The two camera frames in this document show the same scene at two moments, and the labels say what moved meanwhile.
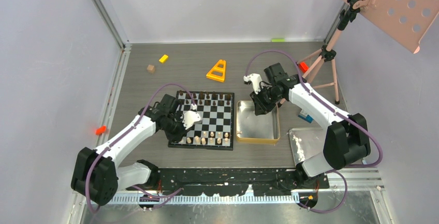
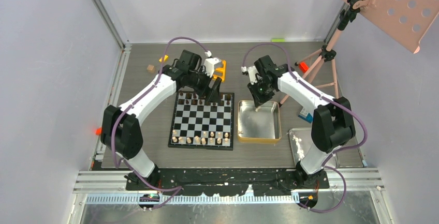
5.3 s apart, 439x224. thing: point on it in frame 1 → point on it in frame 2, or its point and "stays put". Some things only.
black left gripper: [179, 136] → [210, 94]
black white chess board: [216, 130] stays put
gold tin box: [251, 128] stays put
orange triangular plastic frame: [217, 72] stays put
